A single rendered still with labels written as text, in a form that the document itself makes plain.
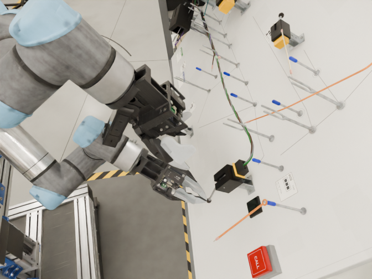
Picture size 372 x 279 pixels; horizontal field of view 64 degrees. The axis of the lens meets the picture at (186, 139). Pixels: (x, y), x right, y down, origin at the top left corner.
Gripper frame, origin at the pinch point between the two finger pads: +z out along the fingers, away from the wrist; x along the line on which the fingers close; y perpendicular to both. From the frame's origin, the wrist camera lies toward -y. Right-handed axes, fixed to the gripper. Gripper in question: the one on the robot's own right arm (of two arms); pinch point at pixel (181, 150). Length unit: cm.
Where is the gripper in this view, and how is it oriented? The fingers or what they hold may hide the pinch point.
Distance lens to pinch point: 59.9
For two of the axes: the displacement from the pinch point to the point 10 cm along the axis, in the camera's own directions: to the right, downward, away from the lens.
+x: -0.7, -7.9, 6.2
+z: 5.6, 4.8, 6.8
